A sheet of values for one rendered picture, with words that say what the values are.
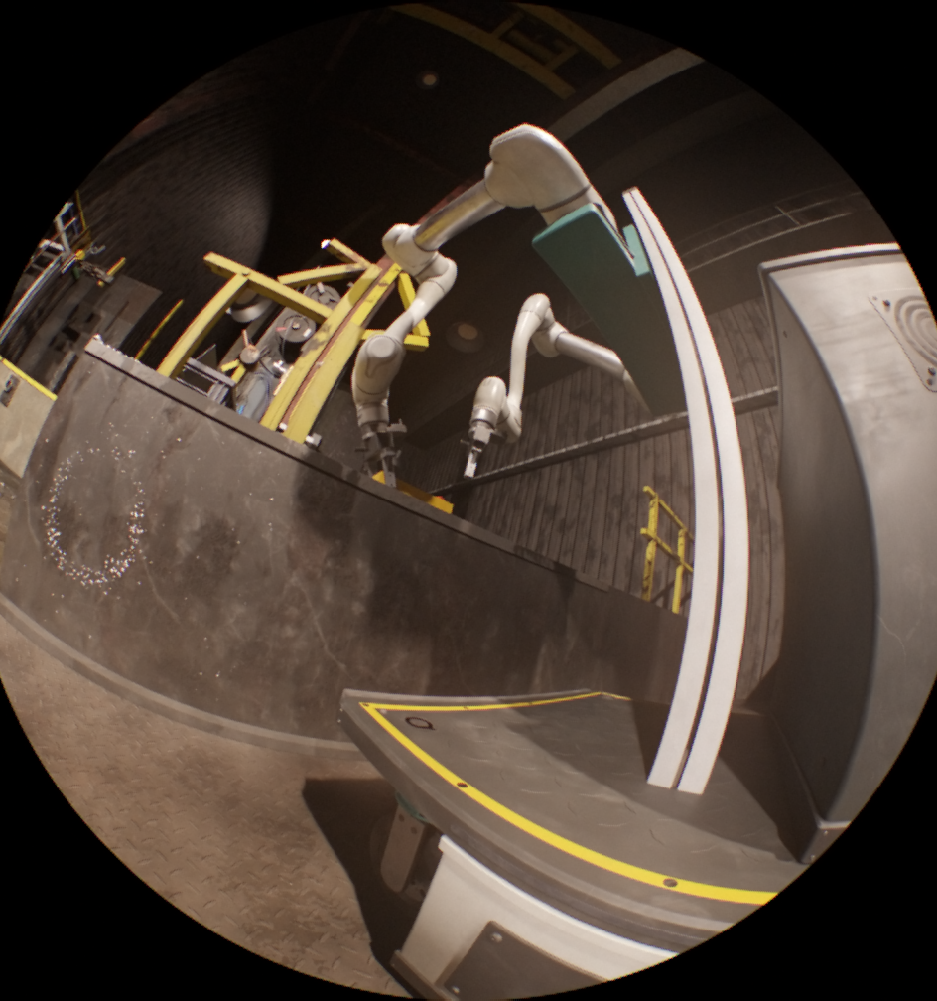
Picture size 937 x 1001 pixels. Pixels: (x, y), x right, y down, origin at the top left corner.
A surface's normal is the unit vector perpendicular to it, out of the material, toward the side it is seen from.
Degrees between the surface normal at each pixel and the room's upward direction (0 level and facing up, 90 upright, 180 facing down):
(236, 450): 90
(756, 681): 90
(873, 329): 90
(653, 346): 180
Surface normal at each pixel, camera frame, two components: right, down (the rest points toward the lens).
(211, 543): 0.58, -0.14
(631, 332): -0.25, 0.91
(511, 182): -0.51, 0.85
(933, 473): -0.71, -0.40
